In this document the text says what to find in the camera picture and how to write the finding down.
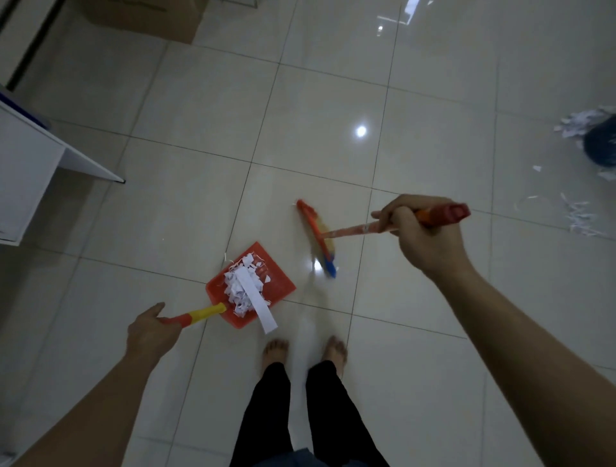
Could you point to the person's left hand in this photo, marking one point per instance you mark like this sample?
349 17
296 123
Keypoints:
150 334

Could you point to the person's right hand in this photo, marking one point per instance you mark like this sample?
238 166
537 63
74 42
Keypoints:
423 240

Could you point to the person's right fingers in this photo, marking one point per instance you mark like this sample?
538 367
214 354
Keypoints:
406 209

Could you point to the person's left thumb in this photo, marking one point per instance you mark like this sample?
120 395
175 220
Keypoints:
155 310

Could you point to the red hand broom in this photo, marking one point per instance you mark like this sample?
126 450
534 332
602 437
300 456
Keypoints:
337 232

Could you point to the person's left forearm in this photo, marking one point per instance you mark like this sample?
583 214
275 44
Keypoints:
82 413

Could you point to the person's right forearm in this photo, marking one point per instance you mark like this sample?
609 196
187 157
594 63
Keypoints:
529 365

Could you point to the pile of white paper scraps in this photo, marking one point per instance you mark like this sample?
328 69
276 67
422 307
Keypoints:
243 281

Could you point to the long white paper strip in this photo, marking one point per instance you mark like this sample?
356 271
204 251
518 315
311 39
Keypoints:
260 300

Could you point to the person's left foot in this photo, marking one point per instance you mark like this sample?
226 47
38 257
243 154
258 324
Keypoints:
275 352

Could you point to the person's foot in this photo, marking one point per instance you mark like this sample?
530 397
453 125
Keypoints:
336 354
275 352

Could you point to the person's right foot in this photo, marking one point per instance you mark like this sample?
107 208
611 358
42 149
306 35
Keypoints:
336 354

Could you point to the scattered white paper shreds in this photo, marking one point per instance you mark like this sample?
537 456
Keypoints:
580 216

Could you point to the person's black trousers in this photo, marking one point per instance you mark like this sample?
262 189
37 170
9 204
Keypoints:
308 418

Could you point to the crumpled white paper pieces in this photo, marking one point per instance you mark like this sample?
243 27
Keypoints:
580 122

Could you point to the dark blue trash bag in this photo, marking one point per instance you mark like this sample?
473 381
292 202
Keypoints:
601 146

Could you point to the brown cardboard box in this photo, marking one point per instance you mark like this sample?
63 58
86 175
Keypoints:
149 17

